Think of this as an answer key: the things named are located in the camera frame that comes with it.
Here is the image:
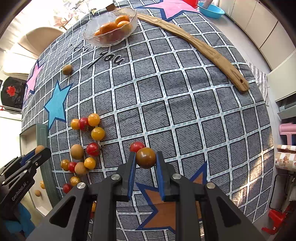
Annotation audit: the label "red plastic stool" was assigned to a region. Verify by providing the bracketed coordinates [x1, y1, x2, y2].
[261, 205, 292, 235]

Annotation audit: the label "beige chair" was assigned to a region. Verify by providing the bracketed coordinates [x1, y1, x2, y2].
[18, 27, 63, 56]

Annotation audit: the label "red cherry tomato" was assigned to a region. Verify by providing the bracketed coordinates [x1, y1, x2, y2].
[86, 142, 100, 157]
[68, 162, 77, 173]
[63, 183, 72, 194]
[78, 118, 89, 132]
[129, 141, 145, 153]

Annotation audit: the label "striped cloth rag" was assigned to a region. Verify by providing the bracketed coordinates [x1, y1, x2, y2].
[246, 60, 268, 106]

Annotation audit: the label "washing machine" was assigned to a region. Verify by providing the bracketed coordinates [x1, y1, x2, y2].
[1, 77, 26, 114]

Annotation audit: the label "glass fruit bowl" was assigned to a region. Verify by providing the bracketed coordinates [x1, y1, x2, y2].
[83, 7, 137, 47]

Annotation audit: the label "orange tangerines in bowl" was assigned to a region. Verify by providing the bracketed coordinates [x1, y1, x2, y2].
[93, 15, 130, 36]

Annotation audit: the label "white rectangular tray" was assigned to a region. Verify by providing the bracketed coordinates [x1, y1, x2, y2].
[20, 123, 60, 216]

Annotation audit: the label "yellow cherry tomato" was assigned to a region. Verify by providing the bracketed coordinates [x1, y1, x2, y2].
[91, 127, 105, 141]
[60, 159, 70, 171]
[91, 201, 96, 213]
[70, 118, 79, 130]
[70, 176, 81, 187]
[87, 113, 100, 127]
[84, 157, 96, 170]
[40, 181, 45, 189]

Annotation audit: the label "dark brown tomato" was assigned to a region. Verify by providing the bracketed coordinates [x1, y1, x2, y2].
[136, 147, 156, 169]

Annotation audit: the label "blue plastic basin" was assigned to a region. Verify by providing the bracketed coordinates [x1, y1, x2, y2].
[198, 2, 225, 19]

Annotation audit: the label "red plastic basin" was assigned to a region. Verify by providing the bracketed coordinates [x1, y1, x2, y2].
[183, 0, 198, 9]

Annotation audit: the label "brown longan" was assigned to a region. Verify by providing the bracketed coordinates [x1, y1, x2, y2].
[35, 145, 45, 154]
[70, 144, 84, 160]
[74, 162, 88, 176]
[62, 64, 73, 76]
[34, 190, 42, 197]

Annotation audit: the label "patterned wrapped box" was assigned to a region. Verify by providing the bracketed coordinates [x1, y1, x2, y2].
[275, 145, 296, 172]

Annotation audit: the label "pink plastic stool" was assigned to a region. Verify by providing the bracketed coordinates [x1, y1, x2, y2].
[279, 123, 296, 146]

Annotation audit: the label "long wooden stick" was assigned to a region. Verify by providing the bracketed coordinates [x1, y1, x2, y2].
[137, 13, 249, 92]

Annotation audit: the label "checkered star tablecloth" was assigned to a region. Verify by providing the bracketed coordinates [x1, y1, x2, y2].
[22, 1, 274, 240]

